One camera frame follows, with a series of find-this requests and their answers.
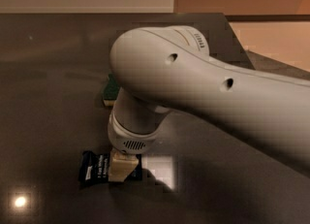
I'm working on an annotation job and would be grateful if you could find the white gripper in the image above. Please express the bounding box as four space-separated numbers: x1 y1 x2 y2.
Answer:
108 112 159 182

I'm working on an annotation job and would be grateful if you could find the dark blue rxbar wrapper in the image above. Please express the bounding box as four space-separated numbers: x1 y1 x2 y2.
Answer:
78 150 142 187

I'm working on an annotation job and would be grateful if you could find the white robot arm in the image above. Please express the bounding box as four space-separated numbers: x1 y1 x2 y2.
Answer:
108 26 310 181

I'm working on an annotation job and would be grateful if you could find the green yellow sponge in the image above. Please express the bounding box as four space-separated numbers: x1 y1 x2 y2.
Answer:
103 74 120 107

